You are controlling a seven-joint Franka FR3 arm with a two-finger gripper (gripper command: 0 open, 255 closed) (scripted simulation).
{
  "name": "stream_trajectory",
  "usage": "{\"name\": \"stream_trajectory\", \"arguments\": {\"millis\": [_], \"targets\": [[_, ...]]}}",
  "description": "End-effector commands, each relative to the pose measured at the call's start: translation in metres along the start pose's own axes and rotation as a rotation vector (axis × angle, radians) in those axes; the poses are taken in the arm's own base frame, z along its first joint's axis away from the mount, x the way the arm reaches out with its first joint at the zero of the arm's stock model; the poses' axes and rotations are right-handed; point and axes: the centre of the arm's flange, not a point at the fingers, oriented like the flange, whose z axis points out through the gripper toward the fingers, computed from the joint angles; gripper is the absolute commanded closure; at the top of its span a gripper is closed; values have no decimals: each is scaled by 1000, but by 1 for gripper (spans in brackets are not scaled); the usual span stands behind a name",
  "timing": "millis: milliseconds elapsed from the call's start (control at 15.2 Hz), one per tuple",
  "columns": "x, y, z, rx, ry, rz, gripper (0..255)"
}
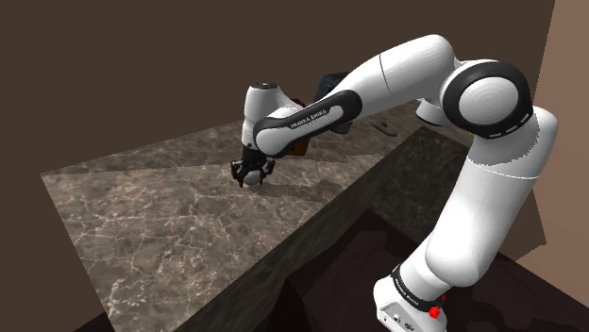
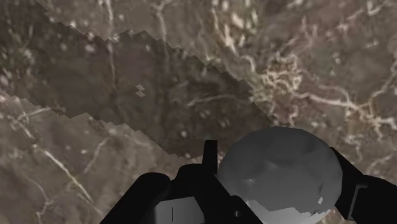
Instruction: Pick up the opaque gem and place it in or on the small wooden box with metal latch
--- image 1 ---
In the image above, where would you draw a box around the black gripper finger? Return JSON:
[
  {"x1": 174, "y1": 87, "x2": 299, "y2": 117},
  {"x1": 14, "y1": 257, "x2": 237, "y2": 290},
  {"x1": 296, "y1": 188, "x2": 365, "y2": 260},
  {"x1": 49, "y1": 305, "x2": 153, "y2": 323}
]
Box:
[
  {"x1": 259, "y1": 158, "x2": 278, "y2": 186},
  {"x1": 230, "y1": 159, "x2": 247, "y2": 189}
]

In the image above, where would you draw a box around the flat grey disc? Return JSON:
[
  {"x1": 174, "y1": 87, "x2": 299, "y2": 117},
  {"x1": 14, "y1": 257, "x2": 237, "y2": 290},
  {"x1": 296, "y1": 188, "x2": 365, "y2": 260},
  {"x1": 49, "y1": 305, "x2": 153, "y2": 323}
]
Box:
[{"x1": 371, "y1": 120, "x2": 398, "y2": 138}]

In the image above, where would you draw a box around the dark robot stand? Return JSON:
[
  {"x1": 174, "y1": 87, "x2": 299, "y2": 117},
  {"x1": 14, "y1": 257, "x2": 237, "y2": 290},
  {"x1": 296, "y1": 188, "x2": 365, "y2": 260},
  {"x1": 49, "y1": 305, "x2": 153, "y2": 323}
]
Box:
[{"x1": 264, "y1": 208, "x2": 589, "y2": 332}]

